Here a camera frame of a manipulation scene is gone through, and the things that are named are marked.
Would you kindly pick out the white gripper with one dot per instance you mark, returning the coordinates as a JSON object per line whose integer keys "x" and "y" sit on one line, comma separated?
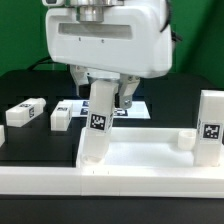
{"x": 132, "y": 40}

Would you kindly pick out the white desk top tray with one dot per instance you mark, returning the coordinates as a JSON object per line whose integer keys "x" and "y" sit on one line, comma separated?
{"x": 143, "y": 147}

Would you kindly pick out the white marker sheet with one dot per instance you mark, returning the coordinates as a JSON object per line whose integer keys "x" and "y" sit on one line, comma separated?
{"x": 137, "y": 111}

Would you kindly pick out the white block left edge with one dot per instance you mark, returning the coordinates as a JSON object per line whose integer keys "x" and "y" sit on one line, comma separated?
{"x": 2, "y": 135}

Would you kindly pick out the white L-shaped fence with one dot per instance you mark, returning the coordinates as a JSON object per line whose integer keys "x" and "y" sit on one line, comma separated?
{"x": 111, "y": 181}

